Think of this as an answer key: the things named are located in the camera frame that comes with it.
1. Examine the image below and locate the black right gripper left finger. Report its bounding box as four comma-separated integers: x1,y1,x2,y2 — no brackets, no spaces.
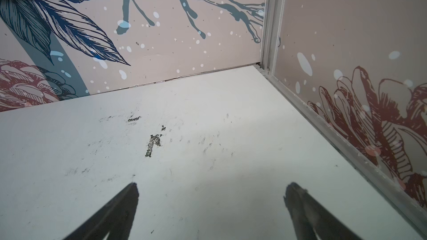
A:
65,183,139,240

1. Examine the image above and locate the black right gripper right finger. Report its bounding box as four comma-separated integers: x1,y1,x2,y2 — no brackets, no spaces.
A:
284,182,361,240

